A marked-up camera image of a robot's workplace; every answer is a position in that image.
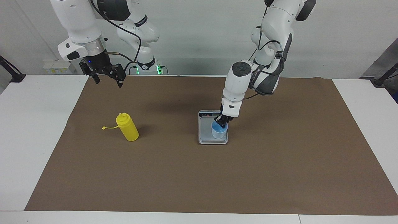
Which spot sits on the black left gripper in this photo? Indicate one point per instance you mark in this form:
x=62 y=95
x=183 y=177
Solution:
x=226 y=117

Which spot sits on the black clamp stand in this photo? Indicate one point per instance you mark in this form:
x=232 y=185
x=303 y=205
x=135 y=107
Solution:
x=385 y=76
x=12 y=73

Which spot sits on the white wall socket box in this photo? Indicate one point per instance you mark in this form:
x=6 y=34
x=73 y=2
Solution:
x=57 y=67

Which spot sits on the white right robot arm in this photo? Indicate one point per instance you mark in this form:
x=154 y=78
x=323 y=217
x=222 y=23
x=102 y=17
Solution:
x=79 y=25

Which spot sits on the light blue plastic cup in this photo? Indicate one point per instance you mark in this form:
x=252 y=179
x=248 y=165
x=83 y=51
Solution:
x=218 y=132

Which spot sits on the silver digital kitchen scale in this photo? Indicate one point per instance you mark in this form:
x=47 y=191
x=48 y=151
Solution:
x=205 y=133

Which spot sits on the brown paper table mat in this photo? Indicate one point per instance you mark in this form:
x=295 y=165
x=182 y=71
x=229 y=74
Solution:
x=199 y=174

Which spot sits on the yellow squeeze bottle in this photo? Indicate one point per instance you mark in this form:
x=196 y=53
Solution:
x=129 y=129

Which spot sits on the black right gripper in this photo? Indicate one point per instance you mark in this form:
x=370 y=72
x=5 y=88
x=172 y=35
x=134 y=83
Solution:
x=98 y=63

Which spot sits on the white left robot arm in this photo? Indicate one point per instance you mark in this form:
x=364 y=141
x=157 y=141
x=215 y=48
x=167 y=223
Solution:
x=238 y=84

